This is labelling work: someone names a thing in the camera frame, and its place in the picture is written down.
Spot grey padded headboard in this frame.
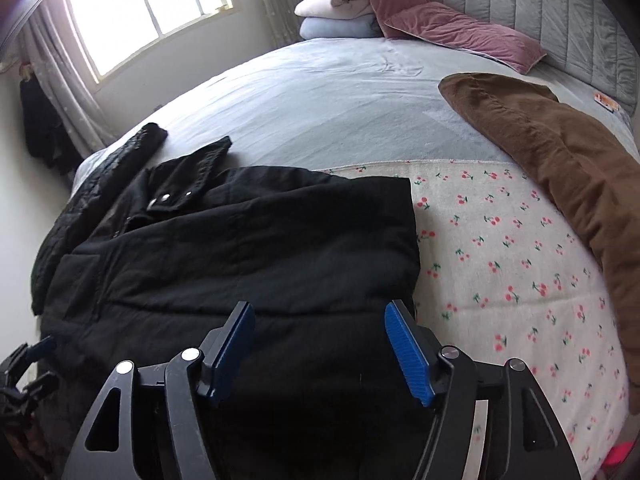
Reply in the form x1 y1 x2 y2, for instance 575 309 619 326
435 0 639 114

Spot black quilted coat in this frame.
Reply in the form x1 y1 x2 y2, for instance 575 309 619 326
37 139 427 479

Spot white bed sheet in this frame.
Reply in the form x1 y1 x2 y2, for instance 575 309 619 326
71 34 637 196

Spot window with white frame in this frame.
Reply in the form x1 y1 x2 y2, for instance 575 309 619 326
63 0 233 82

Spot black shiny puffer jacket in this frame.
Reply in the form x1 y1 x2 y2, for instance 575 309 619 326
30 122 168 315

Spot dark clothes hanging on wall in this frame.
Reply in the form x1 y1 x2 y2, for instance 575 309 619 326
18 63 82 176

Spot red plastic stool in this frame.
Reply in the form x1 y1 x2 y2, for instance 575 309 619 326
602 441 634 469

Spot folded light blue blanket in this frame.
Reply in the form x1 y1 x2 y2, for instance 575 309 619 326
299 14 383 40

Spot folded white pink blanket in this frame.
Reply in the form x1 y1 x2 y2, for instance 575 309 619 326
294 0 373 20

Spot brown corduroy garment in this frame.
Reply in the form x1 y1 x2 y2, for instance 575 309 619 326
438 73 639 414

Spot grey patterned curtain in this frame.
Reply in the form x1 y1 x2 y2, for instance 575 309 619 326
9 2 120 158

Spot cherry print blanket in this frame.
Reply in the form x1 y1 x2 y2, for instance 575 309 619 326
338 160 628 479

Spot pink velvet pillow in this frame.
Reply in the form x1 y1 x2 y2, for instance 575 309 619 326
369 0 546 75

